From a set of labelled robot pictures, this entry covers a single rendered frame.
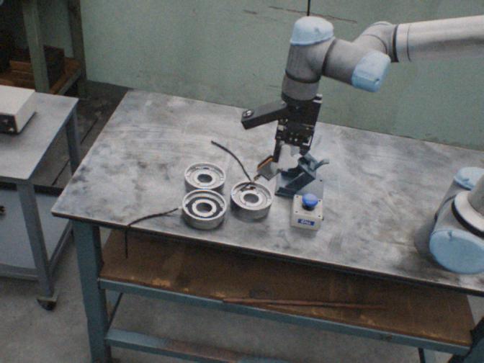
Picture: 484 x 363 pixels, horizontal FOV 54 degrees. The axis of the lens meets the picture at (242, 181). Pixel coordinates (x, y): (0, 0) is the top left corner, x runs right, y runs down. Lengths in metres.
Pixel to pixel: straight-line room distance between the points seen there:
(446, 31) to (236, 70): 1.92
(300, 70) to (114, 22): 2.01
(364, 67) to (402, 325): 0.76
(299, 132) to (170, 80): 1.95
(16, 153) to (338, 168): 0.96
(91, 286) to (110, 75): 1.83
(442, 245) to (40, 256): 1.25
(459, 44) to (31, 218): 1.26
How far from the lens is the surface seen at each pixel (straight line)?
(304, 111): 1.03
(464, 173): 1.14
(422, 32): 1.02
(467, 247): 1.01
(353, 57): 0.93
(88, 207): 1.19
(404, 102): 2.91
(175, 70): 2.88
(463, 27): 1.00
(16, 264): 1.89
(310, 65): 0.95
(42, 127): 1.68
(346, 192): 1.33
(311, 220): 1.16
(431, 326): 1.45
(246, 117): 1.05
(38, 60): 2.53
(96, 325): 1.56
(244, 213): 1.15
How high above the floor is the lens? 1.62
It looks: 40 degrees down
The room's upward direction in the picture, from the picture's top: 10 degrees clockwise
